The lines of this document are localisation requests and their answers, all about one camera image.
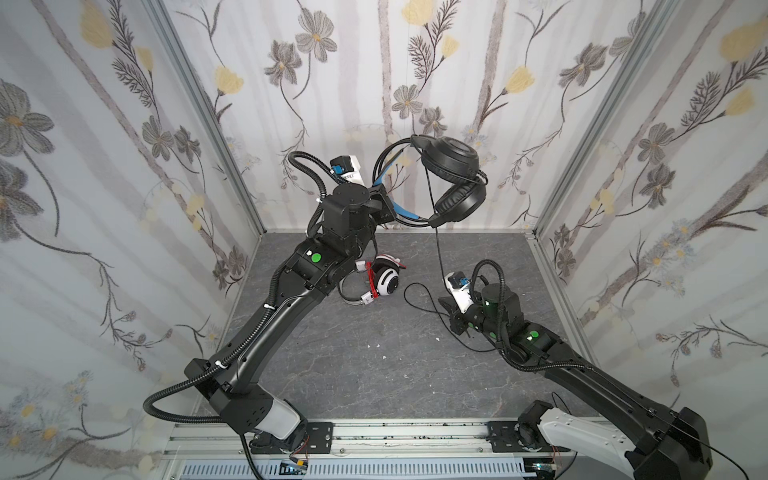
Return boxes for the white black headphones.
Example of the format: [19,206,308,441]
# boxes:
[337,254,407,306]

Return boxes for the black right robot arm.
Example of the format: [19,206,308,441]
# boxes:
[439,259,719,479]

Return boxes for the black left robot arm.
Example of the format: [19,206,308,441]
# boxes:
[143,151,393,451]

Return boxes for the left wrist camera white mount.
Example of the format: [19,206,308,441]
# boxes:
[330,155,365,185]

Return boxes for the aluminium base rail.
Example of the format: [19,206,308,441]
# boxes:
[161,417,661,464]

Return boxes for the white vented cable duct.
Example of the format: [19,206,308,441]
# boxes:
[178,458,540,480]

